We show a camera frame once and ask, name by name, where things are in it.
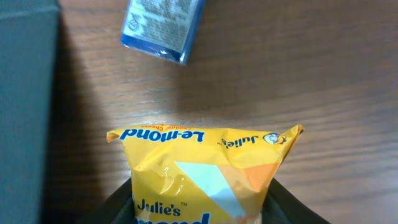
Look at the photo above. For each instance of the black gift box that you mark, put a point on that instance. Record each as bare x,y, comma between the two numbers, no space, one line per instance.
29,33

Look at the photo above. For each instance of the small yellow snack packet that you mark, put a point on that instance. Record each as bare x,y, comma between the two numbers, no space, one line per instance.
201,175

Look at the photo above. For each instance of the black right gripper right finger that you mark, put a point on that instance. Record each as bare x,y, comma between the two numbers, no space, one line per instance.
281,207

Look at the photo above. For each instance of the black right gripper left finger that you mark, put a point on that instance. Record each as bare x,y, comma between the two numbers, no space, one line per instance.
117,209

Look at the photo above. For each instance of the small blue candy box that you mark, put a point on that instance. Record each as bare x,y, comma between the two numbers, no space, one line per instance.
163,28

